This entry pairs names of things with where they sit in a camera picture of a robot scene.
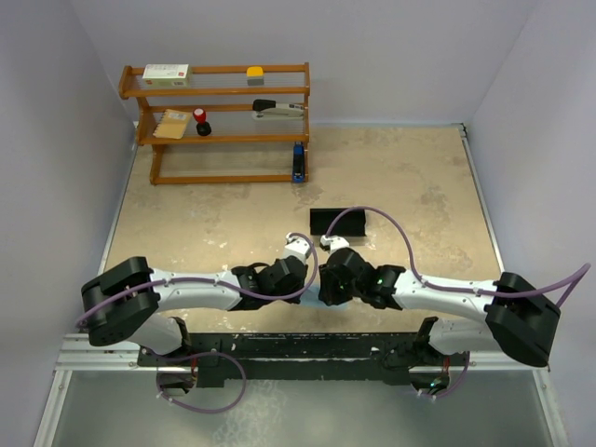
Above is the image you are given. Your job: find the black glasses case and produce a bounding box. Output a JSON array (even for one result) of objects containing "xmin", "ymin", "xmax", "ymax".
[{"xmin": 309, "ymin": 208, "xmax": 366, "ymax": 237}]

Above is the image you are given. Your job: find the blue cleaning cloth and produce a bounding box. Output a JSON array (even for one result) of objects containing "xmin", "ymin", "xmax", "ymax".
[{"xmin": 300, "ymin": 284, "xmax": 348, "ymax": 311}]

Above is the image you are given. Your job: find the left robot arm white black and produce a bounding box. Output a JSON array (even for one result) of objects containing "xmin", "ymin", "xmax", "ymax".
[{"xmin": 76, "ymin": 255, "xmax": 316, "ymax": 365}]

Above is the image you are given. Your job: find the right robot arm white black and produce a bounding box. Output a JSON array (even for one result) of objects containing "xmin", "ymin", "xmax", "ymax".
[{"xmin": 318, "ymin": 248, "xmax": 561, "ymax": 368}]

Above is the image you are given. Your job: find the blue black stapler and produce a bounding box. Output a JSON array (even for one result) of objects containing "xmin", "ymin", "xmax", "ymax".
[{"xmin": 291, "ymin": 142, "xmax": 305, "ymax": 183}]

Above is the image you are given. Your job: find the black white stapler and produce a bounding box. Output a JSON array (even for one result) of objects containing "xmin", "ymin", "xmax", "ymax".
[{"xmin": 251, "ymin": 99, "xmax": 305, "ymax": 121}]

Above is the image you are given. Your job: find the red black stamp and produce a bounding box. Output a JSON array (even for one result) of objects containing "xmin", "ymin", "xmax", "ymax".
[{"xmin": 193, "ymin": 108, "xmax": 211, "ymax": 137}]

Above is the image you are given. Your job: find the wooden three-tier shelf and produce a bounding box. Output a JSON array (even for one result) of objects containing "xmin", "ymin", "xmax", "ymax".
[{"xmin": 117, "ymin": 62, "xmax": 311, "ymax": 185}]

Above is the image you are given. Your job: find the brown spiral notebook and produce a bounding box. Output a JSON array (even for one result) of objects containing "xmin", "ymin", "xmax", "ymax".
[{"xmin": 153, "ymin": 109, "xmax": 191, "ymax": 140}]

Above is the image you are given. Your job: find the yellow grey eraser block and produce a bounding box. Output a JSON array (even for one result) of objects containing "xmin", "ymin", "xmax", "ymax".
[{"xmin": 246, "ymin": 66, "xmax": 264, "ymax": 87}]

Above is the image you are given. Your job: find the white green box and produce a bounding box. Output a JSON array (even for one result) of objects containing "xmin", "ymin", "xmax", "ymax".
[{"xmin": 142, "ymin": 64, "xmax": 192, "ymax": 88}]

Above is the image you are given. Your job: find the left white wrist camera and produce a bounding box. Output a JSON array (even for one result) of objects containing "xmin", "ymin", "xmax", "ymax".
[{"xmin": 281, "ymin": 233, "xmax": 312, "ymax": 264}]

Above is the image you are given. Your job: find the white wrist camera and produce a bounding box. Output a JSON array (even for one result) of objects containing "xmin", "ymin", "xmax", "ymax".
[
  {"xmin": 319, "ymin": 235, "xmax": 350, "ymax": 253},
  {"xmin": 281, "ymin": 233, "xmax": 312, "ymax": 264}
]

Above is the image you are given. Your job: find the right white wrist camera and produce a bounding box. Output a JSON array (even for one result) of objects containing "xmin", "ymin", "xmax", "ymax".
[{"xmin": 319, "ymin": 235, "xmax": 350, "ymax": 253}]

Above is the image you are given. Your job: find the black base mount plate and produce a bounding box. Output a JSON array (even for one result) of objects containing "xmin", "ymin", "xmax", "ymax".
[{"xmin": 138, "ymin": 318, "xmax": 467, "ymax": 387}]

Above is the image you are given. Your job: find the aluminium frame rail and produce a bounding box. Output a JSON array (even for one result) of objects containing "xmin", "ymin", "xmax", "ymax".
[{"xmin": 54, "ymin": 123, "xmax": 551, "ymax": 373}]

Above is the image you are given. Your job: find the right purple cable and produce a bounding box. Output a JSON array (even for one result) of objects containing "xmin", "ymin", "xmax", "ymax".
[{"xmin": 324, "ymin": 205, "xmax": 592, "ymax": 401}]

